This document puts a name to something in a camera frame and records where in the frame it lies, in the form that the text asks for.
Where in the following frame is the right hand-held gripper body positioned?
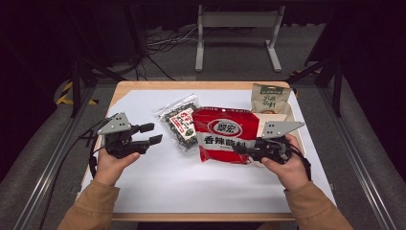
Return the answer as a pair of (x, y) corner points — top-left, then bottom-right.
(252, 120), (305, 166)

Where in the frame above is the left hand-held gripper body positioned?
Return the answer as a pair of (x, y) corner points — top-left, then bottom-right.
(95, 111), (151, 160)

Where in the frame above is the red and white seasoning packet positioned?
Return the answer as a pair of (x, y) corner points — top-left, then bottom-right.
(191, 105), (261, 165)

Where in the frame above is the person's left hand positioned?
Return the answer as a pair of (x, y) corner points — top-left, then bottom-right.
(94, 148), (142, 187)

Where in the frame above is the person's right hand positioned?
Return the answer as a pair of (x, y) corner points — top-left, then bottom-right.
(260, 133), (310, 192)

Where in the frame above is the clear packet of dark spices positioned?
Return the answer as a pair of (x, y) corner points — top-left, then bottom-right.
(153, 93), (200, 152)

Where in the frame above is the beige packet with green label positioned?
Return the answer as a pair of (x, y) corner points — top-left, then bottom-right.
(250, 82), (293, 115)

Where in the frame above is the white table sheet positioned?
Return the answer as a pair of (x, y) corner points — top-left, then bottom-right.
(80, 89), (337, 215)

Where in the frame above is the yellow black hazard tape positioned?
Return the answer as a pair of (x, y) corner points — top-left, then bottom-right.
(56, 80), (99, 106)

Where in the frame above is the black metal stand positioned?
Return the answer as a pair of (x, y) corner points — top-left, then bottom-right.
(286, 57), (345, 118)
(70, 57), (126, 118)

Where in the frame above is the grey metal stand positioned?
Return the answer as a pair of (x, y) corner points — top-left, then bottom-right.
(194, 4), (286, 73)

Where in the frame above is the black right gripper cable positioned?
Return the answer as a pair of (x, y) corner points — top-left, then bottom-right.
(285, 143), (313, 182)

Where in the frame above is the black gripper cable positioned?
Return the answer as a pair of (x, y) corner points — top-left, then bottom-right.
(285, 143), (313, 182)
(37, 119), (111, 230)

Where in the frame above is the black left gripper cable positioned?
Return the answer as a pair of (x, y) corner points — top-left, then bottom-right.
(37, 119), (111, 230)

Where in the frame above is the aluminium frame rail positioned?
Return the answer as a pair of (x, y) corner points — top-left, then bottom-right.
(12, 85), (97, 230)
(319, 87), (397, 230)

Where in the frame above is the bundle of floor cables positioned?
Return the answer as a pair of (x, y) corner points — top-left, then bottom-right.
(137, 25), (199, 81)

